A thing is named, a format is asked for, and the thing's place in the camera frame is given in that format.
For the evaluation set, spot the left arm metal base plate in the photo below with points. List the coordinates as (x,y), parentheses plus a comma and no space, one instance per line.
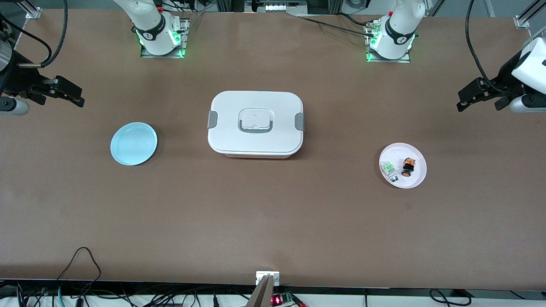
(405,60)

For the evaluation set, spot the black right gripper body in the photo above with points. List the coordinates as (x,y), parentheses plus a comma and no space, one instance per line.
(17,81)

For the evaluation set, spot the white lidded lunch box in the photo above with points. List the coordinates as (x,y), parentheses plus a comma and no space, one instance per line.
(256,143)

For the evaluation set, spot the green push-button switch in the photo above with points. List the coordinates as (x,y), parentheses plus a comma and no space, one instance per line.
(390,171)

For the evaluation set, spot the grey box with lit panel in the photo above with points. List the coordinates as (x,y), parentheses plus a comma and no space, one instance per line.
(277,6)

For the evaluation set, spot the aluminium frame post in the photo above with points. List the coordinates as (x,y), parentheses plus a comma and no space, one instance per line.
(33,12)
(524,19)

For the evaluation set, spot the light blue round plate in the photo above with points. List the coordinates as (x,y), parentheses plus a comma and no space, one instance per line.
(133,144)

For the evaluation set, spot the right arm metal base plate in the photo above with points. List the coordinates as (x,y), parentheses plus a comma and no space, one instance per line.
(184,26)

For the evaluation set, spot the orange push-button switch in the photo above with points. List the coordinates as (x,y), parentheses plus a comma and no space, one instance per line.
(408,167)

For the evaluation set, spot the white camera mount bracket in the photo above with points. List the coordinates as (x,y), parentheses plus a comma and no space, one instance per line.
(262,276)

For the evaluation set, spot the white plate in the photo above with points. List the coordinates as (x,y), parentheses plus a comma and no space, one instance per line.
(416,179)

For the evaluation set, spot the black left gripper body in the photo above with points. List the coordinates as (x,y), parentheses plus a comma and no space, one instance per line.
(505,84)

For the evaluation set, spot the circuit board with red light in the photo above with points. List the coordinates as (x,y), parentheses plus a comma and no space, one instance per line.
(282,298)

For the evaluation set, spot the grey camera stand bar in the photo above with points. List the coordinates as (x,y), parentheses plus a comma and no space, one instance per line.
(262,294)

